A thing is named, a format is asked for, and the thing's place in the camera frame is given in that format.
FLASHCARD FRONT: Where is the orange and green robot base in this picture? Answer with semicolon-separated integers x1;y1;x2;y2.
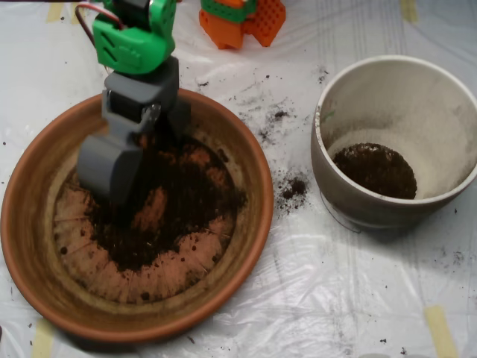
198;0;287;50

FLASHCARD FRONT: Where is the dark potting soil pile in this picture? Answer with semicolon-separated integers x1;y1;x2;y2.
87;134;249;273

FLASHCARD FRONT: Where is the terracotta clay saucer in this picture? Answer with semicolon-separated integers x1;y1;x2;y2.
0;84;275;344

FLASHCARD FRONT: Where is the small spilled soil clump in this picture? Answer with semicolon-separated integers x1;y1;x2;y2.
277;175;310;204

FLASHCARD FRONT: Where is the white ceramic plant pot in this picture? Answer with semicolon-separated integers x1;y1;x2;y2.
311;54;477;230

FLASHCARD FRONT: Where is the dark potting soil layer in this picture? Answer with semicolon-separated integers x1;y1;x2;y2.
332;142;418;201

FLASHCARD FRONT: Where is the clear plastic cover sheet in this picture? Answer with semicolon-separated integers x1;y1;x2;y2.
0;0;477;358

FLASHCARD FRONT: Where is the beige masking tape strip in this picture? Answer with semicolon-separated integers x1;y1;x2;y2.
31;318;56;358
400;0;418;22
424;304;459;358
70;2;86;25
46;2;63;23

